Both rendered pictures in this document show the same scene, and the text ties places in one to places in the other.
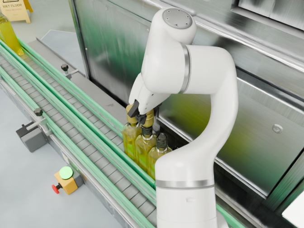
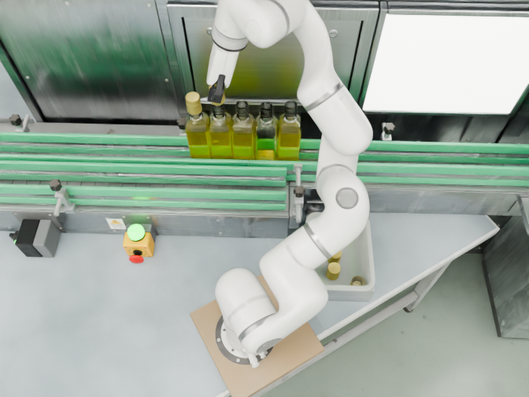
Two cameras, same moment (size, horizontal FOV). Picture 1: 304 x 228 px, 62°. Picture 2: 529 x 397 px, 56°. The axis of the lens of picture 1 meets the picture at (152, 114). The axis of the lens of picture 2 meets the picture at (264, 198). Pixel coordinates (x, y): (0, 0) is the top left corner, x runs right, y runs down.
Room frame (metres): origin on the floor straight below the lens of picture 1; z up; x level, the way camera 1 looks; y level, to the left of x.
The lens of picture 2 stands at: (-0.22, 0.49, 2.02)
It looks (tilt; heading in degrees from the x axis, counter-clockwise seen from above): 58 degrees down; 316
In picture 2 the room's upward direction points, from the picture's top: straight up
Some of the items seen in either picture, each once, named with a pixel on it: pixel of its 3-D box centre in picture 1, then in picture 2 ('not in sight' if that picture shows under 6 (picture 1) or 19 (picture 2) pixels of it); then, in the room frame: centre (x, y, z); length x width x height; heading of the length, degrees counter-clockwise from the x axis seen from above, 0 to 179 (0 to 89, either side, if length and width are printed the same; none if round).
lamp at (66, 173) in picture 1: (65, 172); (135, 231); (0.47, 0.31, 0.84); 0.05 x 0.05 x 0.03
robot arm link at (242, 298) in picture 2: not in sight; (244, 305); (0.07, 0.27, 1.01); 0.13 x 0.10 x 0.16; 166
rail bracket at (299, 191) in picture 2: not in sight; (297, 194); (0.21, -0.04, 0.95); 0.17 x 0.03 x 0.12; 135
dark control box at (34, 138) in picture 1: (31, 136); (38, 239); (0.66, 0.51, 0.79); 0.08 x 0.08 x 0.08; 45
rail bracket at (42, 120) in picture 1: (37, 125); (61, 205); (0.60, 0.42, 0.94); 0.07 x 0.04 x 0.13; 135
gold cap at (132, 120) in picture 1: (132, 113); (193, 103); (0.48, 0.05, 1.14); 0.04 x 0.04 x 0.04
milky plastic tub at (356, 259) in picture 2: not in sight; (337, 255); (0.06, -0.05, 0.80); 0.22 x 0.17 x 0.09; 135
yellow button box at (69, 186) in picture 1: (68, 179); (139, 241); (0.47, 0.31, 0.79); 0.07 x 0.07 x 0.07; 45
